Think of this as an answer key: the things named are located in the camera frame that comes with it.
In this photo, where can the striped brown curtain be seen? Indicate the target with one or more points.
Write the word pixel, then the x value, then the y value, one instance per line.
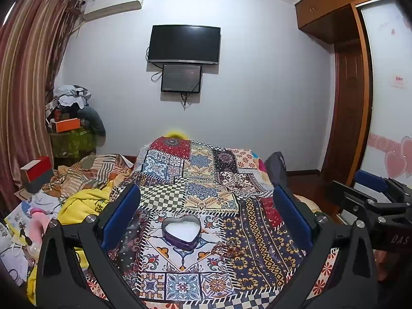
pixel 25 80

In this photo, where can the wall switch sticker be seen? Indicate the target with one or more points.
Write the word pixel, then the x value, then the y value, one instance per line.
pixel 398 81

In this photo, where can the dark backpack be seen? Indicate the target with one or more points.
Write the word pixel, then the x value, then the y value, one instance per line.
pixel 275 167

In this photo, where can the yellow object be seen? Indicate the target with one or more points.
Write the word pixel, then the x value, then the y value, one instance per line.
pixel 175 134

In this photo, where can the black wall television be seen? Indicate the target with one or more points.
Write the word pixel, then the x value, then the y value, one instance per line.
pixel 184 44

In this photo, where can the illustrated booklet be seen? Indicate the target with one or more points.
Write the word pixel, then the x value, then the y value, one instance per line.
pixel 17 222

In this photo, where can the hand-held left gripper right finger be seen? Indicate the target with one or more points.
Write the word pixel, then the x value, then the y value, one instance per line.
pixel 294 215

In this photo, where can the white air conditioner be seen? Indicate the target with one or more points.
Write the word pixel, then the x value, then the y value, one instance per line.
pixel 112 4

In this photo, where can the purple heart-shaped tin box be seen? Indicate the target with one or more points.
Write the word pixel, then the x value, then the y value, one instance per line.
pixel 182 230

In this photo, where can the pink plush toy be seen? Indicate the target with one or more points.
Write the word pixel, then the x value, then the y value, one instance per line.
pixel 40 220

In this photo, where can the orange box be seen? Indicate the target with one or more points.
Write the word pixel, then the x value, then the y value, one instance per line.
pixel 67 125

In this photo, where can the white door with heart stickers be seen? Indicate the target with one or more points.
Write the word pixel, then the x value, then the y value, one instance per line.
pixel 391 128

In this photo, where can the colourful patchwork blanket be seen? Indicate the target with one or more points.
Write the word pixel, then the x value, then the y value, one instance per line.
pixel 206 180

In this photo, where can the white and grey cloth pile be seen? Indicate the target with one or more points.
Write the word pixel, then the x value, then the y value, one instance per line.
pixel 69 95

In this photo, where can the red and white box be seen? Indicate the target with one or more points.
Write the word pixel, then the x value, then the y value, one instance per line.
pixel 38 173

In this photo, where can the wooden overhead cabinet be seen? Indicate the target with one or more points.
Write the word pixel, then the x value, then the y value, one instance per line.
pixel 328 9

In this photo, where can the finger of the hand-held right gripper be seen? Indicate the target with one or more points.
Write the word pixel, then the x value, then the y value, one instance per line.
pixel 350 196
pixel 370 180

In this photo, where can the small black monitor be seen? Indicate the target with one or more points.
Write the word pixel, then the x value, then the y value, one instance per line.
pixel 181 78

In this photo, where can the yellow blanket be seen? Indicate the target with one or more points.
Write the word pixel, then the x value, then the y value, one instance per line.
pixel 82 204

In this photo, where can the brown wooden door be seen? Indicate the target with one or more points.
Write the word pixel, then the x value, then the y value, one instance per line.
pixel 347 103

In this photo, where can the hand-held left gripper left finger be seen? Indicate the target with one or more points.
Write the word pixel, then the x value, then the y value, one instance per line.
pixel 120 214

